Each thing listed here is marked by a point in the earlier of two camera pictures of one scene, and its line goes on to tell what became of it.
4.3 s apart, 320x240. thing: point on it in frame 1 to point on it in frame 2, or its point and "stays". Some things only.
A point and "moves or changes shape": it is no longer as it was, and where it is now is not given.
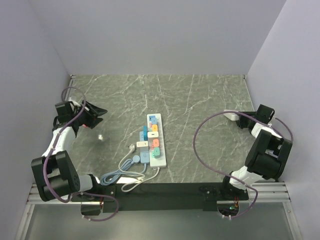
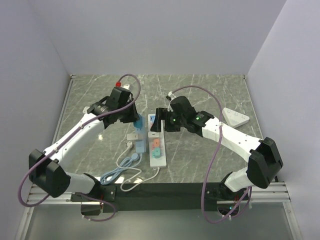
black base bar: x=174 y=197 stays
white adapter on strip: x=153 y=134 stays
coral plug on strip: x=156 y=142 stays
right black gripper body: x=243 y=121 to x=173 y=122
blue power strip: x=144 y=155 to x=140 y=144
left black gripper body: x=86 y=118 to x=128 y=114
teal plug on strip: x=156 y=152 stays
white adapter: x=142 y=144 to x=132 y=136
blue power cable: x=113 y=177 moves or changes shape
